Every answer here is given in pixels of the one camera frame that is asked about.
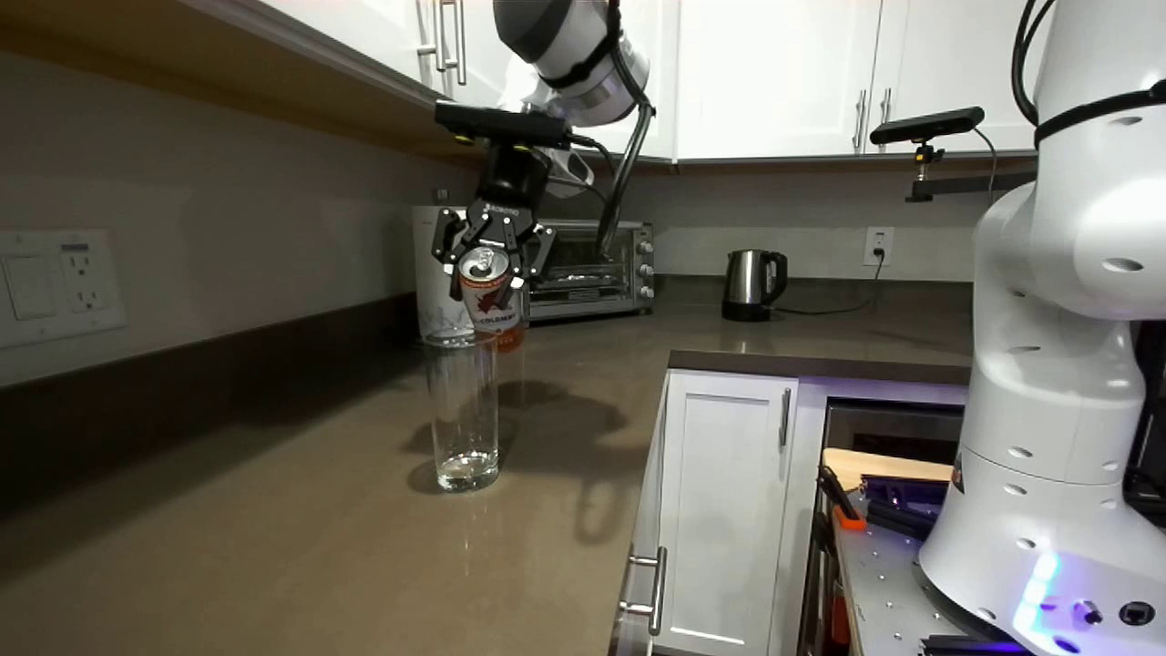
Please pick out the black orange bar clamp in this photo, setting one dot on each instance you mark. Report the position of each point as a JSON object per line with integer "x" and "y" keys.
{"x": 849, "y": 515}
{"x": 838, "y": 619}

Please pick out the white switch outlet plate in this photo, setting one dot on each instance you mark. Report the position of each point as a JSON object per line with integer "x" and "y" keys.
{"x": 60, "y": 286}

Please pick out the white upper cabinet door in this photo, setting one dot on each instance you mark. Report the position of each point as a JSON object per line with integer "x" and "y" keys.
{"x": 803, "y": 74}
{"x": 669, "y": 133}
{"x": 969, "y": 61}

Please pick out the wooden table board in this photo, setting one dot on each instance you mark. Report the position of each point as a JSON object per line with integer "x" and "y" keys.
{"x": 886, "y": 463}

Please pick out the white wall outlet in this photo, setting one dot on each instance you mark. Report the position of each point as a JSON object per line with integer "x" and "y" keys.
{"x": 872, "y": 235}

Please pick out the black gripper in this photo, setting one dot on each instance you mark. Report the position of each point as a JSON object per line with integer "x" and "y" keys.
{"x": 516, "y": 178}

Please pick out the white paper towel roll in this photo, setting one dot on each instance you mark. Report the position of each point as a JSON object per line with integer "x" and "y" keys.
{"x": 425, "y": 293}

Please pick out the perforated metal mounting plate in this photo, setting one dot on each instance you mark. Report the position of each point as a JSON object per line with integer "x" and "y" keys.
{"x": 886, "y": 596}

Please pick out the tall clear glass cup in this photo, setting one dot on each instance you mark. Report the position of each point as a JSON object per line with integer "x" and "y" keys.
{"x": 467, "y": 466}

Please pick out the steel electric kettle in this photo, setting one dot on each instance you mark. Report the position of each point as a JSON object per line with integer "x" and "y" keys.
{"x": 748, "y": 286}

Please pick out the white cabinet door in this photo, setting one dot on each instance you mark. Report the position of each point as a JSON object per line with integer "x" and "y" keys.
{"x": 969, "y": 61}
{"x": 669, "y": 133}
{"x": 803, "y": 74}
{"x": 723, "y": 512}

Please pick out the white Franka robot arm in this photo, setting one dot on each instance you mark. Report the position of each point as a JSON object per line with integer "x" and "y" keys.
{"x": 1057, "y": 364}

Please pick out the black equipment box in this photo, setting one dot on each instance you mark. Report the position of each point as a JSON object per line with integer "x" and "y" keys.
{"x": 1149, "y": 423}

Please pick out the black stereo camera on mount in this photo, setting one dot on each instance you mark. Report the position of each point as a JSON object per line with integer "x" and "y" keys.
{"x": 931, "y": 125}

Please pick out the silver toaster oven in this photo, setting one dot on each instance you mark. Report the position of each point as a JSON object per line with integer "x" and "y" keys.
{"x": 621, "y": 286}

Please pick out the white lower cabinet door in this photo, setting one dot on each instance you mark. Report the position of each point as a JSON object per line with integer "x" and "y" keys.
{"x": 723, "y": 512}

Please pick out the long white upper cabinet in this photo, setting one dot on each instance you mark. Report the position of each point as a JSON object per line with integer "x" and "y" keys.
{"x": 378, "y": 31}

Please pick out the white orange drink can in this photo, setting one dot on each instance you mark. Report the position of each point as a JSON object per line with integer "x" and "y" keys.
{"x": 494, "y": 312}

